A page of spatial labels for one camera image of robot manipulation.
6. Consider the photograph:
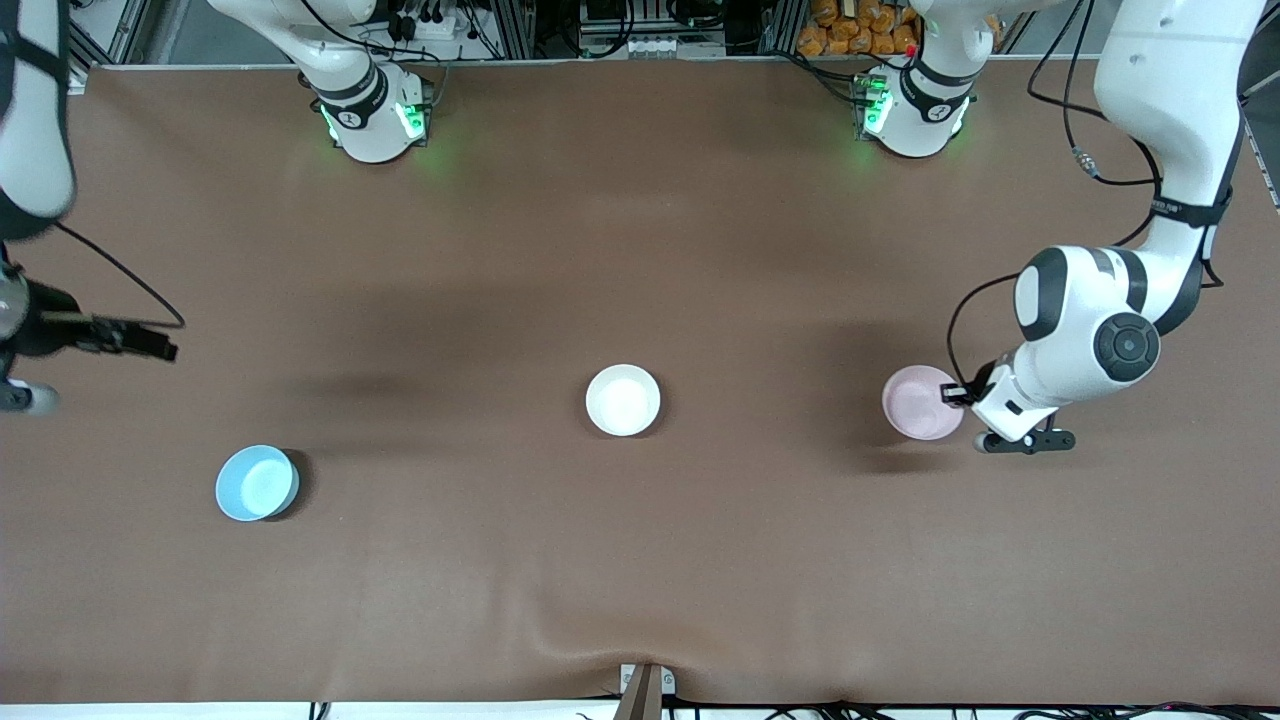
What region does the pink bowl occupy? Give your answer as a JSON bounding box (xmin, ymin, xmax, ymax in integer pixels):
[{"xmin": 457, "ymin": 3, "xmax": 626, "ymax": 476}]
[{"xmin": 881, "ymin": 364, "xmax": 966, "ymax": 441}]

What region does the blue bowl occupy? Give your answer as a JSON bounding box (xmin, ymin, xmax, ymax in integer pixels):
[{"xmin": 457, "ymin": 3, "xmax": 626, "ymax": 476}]
[{"xmin": 215, "ymin": 444, "xmax": 300, "ymax": 523}]

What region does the white bowl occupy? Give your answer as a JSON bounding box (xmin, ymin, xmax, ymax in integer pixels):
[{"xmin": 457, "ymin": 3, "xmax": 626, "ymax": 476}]
[{"xmin": 585, "ymin": 364, "xmax": 662, "ymax": 438}]

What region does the brown table mat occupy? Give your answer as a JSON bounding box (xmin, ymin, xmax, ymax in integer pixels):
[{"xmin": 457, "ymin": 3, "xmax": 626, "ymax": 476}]
[{"xmin": 0, "ymin": 57, "xmax": 1280, "ymax": 706}]

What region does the orange snack pile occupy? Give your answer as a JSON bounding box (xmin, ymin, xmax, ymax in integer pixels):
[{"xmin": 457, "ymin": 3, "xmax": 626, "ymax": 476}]
[{"xmin": 797, "ymin": 0, "xmax": 1001, "ymax": 58}]

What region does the white power strip with plugs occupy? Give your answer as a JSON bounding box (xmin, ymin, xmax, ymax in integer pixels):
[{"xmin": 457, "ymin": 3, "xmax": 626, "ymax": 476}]
[{"xmin": 385, "ymin": 0, "xmax": 473, "ymax": 43}]

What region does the white multi-port box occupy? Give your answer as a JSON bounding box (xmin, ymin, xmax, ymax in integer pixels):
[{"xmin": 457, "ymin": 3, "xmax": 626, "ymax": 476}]
[{"xmin": 623, "ymin": 35, "xmax": 728, "ymax": 60}]

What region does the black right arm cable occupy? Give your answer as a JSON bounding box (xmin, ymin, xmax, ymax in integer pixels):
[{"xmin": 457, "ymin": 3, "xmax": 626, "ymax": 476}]
[{"xmin": 52, "ymin": 222, "xmax": 188, "ymax": 331}]

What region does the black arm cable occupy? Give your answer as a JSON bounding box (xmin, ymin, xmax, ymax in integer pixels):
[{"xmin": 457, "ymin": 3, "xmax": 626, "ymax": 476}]
[
  {"xmin": 945, "ymin": 0, "xmax": 1167, "ymax": 401},
  {"xmin": 52, "ymin": 222, "xmax": 188, "ymax": 331}
]

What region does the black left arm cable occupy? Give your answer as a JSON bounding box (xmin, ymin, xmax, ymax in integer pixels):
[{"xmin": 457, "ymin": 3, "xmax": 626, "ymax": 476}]
[{"xmin": 945, "ymin": 0, "xmax": 1167, "ymax": 401}]

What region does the grey metal clamp bracket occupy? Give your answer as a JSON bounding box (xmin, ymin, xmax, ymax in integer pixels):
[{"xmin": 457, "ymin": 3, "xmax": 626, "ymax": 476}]
[{"xmin": 618, "ymin": 663, "xmax": 677, "ymax": 697}]

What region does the aluminium frame post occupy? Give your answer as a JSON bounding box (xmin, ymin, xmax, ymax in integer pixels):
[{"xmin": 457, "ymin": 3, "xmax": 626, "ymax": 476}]
[
  {"xmin": 490, "ymin": 0, "xmax": 539, "ymax": 59},
  {"xmin": 760, "ymin": 0, "xmax": 807, "ymax": 57}
]

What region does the brown mount bar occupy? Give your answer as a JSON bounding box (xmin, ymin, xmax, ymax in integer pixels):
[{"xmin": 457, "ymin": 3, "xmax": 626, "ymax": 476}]
[{"xmin": 612, "ymin": 665, "xmax": 665, "ymax": 720}]

